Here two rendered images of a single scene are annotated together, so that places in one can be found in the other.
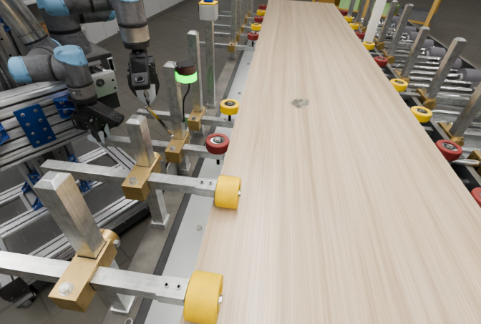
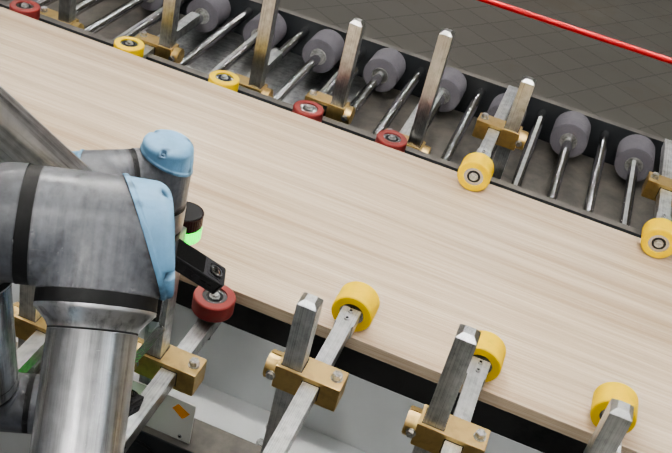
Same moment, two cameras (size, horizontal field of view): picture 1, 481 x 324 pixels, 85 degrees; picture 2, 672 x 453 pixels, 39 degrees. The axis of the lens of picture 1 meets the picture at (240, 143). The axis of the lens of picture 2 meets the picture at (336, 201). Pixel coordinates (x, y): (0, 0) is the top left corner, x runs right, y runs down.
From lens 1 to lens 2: 1.60 m
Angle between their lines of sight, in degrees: 66
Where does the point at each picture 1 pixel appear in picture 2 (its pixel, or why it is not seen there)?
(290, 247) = (424, 295)
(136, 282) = (472, 391)
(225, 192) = (372, 301)
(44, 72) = not seen: hidden behind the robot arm
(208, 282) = (484, 336)
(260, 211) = not seen: hidden behind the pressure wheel
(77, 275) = (465, 429)
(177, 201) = (227, 439)
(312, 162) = (298, 224)
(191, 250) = not seen: outside the picture
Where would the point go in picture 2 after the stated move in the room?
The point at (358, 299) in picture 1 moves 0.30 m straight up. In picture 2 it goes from (479, 275) to (523, 157)
